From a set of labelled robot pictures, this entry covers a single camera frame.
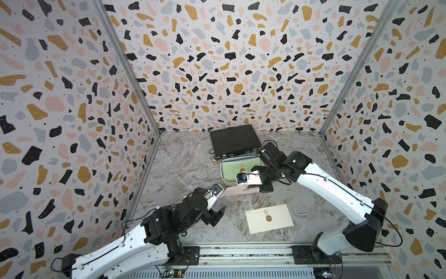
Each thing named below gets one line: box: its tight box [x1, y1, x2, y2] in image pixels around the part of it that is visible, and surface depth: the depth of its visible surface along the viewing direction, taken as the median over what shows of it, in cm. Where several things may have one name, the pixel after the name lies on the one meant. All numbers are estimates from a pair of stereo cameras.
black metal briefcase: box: [209, 124, 262, 162], surface depth 115 cm
